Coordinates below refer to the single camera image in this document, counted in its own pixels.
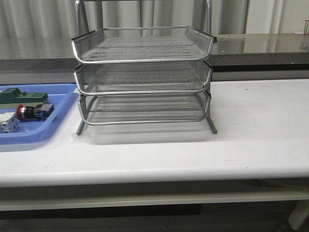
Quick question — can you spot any silver mesh tray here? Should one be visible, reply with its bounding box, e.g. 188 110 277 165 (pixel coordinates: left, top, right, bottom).
78 92 211 125
74 61 212 95
71 26 216 64

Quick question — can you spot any red emergency stop button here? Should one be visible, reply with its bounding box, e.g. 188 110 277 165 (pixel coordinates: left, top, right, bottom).
16 104 54 121

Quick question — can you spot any small metal rack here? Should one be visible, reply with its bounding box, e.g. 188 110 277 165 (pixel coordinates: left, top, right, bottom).
303 20 309 35

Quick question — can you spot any blue plastic tray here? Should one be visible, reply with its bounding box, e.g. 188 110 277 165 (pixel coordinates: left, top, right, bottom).
0 83 79 145

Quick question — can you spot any grey stone counter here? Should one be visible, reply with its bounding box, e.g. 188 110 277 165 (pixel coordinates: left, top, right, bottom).
0 33 309 85

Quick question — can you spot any white circuit breaker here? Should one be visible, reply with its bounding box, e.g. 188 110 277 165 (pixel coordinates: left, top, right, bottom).
0 112 19 133

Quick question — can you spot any green terminal block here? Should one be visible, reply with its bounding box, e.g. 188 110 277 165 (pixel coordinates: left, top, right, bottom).
0 87 49 109

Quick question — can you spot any white table leg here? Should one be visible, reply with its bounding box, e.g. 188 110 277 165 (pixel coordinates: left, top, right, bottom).
288 200 309 231

